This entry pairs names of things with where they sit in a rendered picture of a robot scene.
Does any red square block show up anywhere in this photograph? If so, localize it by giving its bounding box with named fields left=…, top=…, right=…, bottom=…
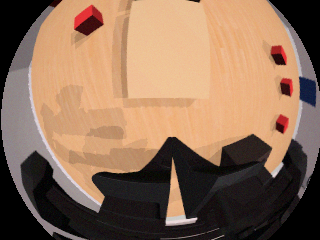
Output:
left=73, top=5, right=104, bottom=36
left=271, top=45, right=287, bottom=65
left=276, top=115, right=288, bottom=135
left=280, top=77, right=293, bottom=97

